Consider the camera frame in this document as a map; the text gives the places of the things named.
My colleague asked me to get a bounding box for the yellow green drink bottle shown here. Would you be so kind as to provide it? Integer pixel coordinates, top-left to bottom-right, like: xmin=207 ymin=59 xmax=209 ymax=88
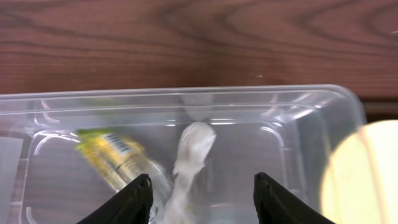
xmin=76 ymin=129 xmax=172 ymax=204

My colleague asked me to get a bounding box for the yellow plate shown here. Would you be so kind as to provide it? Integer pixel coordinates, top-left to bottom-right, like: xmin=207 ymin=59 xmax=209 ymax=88
xmin=320 ymin=120 xmax=397 ymax=223

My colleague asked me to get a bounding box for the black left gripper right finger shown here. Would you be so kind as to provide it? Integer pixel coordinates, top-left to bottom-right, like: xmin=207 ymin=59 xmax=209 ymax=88
xmin=253 ymin=172 xmax=333 ymax=224

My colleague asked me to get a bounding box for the clear plastic waste bin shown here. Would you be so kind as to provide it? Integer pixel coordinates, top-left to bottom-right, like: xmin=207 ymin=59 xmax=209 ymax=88
xmin=1 ymin=85 xmax=366 ymax=223

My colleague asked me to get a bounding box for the white wrapper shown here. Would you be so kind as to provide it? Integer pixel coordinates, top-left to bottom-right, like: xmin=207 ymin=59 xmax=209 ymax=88
xmin=157 ymin=122 xmax=216 ymax=224

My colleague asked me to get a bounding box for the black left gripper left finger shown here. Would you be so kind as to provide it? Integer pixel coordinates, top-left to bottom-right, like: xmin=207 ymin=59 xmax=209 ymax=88
xmin=78 ymin=174 xmax=154 ymax=224

